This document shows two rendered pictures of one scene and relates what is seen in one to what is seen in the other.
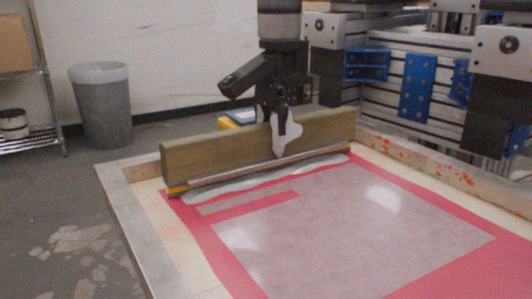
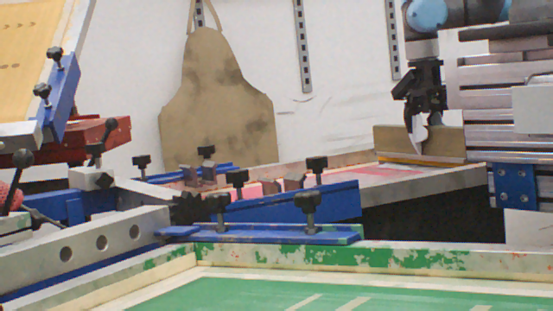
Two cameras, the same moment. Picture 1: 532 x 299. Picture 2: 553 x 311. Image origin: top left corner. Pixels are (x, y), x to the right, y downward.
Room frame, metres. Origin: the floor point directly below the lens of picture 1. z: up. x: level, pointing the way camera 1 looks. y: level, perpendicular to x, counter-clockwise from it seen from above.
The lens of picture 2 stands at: (0.57, -2.17, 1.26)
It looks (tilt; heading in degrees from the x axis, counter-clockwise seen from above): 6 degrees down; 96
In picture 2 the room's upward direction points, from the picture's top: 7 degrees counter-clockwise
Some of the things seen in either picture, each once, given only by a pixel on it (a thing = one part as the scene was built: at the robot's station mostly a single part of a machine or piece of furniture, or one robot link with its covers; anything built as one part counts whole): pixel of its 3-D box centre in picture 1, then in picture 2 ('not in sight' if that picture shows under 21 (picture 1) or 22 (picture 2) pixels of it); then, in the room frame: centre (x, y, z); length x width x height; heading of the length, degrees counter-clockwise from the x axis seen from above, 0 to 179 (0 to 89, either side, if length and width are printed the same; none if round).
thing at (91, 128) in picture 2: not in sight; (41, 142); (-0.47, 0.74, 1.06); 0.61 x 0.46 x 0.12; 91
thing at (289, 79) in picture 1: (282, 73); (428, 86); (0.71, -0.02, 1.14); 0.09 x 0.08 x 0.12; 121
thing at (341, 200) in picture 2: not in sight; (282, 210); (0.40, -0.50, 0.98); 0.30 x 0.05 x 0.07; 31
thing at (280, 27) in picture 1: (278, 26); (423, 50); (0.71, -0.02, 1.22); 0.08 x 0.08 x 0.05
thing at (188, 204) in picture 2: not in sight; (186, 212); (0.26, -0.67, 1.02); 0.07 x 0.06 x 0.07; 31
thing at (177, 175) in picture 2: not in sight; (178, 187); (0.11, -0.02, 0.98); 0.30 x 0.05 x 0.07; 31
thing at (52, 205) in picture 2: not in sight; (66, 204); (-0.02, -0.43, 1.02); 0.17 x 0.06 x 0.05; 31
